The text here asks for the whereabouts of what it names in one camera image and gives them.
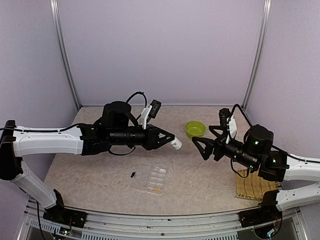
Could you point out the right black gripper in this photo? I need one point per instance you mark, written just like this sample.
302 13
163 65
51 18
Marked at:
219 144

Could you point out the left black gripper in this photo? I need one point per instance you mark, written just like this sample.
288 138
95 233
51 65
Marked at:
153 132

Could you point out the small white pill bottle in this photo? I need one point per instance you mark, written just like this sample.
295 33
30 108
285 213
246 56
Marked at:
176 143

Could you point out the clear plastic pill organizer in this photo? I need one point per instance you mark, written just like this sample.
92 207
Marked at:
148 177

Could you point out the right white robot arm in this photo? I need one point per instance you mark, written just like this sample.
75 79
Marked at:
257 154

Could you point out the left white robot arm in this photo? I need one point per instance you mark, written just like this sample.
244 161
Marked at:
116 127

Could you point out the green plastic bowl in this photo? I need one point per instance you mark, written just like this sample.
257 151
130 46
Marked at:
195 129

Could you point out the woven bamboo tray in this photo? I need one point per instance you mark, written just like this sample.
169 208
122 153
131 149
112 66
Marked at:
253 187

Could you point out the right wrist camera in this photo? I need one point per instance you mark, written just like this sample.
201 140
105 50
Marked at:
228 122

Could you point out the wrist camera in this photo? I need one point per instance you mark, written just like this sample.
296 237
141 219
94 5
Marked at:
149 112
228 122

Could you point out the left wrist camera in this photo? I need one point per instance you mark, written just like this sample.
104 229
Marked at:
149 112

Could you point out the aluminium front rail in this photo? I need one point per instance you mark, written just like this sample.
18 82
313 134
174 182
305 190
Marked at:
97 225

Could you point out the right aluminium frame post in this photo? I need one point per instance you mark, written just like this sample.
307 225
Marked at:
258 53

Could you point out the aluminium frame post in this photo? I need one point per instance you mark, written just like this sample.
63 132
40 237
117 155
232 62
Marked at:
258 53
54 6

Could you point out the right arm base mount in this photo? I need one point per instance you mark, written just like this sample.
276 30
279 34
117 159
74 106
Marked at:
267 212

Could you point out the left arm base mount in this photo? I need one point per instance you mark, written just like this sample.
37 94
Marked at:
62 215

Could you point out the left aluminium frame post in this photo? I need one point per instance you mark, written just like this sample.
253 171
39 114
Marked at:
54 6

